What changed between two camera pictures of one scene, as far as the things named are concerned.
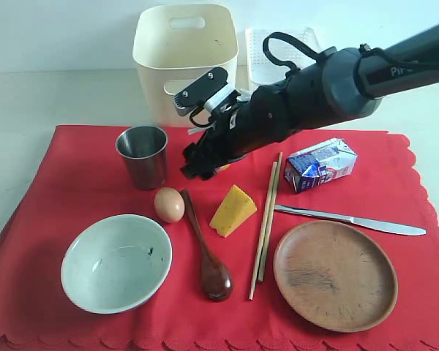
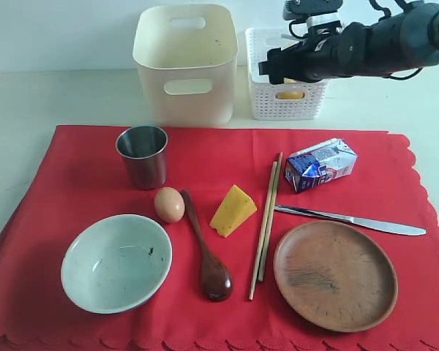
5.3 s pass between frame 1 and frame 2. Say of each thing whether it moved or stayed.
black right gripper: moved
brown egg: stayed
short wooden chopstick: stayed
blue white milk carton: stayed
